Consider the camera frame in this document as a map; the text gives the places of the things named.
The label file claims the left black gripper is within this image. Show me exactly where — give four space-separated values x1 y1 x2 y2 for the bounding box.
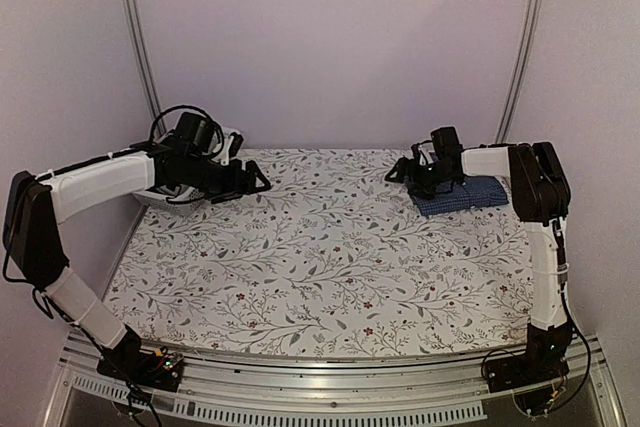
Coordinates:
184 154 271 205

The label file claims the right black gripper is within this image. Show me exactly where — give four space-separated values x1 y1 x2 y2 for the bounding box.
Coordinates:
385 157 454 200

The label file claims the blue plaid long sleeve shirt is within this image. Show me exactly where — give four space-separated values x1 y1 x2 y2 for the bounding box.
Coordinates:
409 176 509 217

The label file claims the white plastic basket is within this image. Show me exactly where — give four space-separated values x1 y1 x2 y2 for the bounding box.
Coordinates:
133 126 241 215

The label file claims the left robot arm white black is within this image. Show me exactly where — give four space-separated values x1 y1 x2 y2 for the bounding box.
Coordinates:
2 105 271 381

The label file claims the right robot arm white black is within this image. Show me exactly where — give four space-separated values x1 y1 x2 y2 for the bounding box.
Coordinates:
385 126 574 383

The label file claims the floral patterned table mat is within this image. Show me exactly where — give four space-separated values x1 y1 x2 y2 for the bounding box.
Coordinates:
104 149 532 358

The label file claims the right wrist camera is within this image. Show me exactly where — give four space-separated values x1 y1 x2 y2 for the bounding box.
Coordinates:
411 141 434 166

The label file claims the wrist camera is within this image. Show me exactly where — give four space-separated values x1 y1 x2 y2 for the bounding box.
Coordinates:
411 141 434 166
228 131 244 158

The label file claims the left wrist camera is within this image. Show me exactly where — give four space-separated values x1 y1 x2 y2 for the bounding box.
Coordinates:
228 131 244 158

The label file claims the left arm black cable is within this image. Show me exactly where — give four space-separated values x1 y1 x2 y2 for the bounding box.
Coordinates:
148 104 226 153

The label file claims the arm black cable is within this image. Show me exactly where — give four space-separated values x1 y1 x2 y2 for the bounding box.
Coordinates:
554 231 592 398
148 104 226 153

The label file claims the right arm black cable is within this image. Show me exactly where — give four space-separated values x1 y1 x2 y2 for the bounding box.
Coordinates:
554 231 592 398

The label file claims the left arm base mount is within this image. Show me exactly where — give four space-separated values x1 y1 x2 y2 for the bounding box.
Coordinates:
97 346 184 392

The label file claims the aluminium front rail frame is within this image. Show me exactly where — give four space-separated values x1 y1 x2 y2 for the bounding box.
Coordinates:
43 334 631 426

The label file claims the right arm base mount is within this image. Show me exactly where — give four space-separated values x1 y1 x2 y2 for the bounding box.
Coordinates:
480 349 569 393

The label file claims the right aluminium corner post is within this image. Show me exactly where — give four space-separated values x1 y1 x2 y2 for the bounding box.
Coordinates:
495 0 543 144

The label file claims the aluminium corner post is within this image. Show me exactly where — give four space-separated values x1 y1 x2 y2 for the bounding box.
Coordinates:
122 0 161 119
495 0 543 144

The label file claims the left aluminium corner post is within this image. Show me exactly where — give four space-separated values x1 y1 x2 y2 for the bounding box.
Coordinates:
122 0 161 119

